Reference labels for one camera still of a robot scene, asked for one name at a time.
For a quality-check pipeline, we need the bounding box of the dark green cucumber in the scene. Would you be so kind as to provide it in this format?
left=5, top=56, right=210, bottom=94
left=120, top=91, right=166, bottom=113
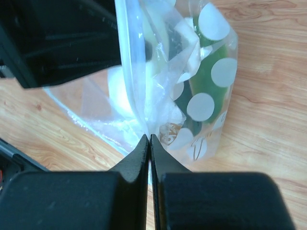
left=175, top=13, right=237, bottom=136

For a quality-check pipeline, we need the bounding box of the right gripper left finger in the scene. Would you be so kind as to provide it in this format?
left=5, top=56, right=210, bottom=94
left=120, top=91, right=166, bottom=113
left=0, top=138, right=149, bottom=230

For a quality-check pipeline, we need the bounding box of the polka dot zip bag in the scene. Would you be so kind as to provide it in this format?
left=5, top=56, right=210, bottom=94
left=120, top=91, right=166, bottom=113
left=45, top=0, right=238, bottom=164

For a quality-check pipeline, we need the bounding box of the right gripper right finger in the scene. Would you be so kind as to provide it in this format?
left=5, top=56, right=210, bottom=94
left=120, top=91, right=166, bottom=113
left=150, top=135, right=295, bottom=230

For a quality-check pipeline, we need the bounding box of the white radish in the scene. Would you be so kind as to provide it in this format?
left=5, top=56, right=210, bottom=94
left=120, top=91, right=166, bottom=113
left=107, top=65, right=135, bottom=118

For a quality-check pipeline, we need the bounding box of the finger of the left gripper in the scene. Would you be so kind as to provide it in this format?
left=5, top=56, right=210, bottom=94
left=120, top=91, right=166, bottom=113
left=0, top=0, right=121, bottom=89

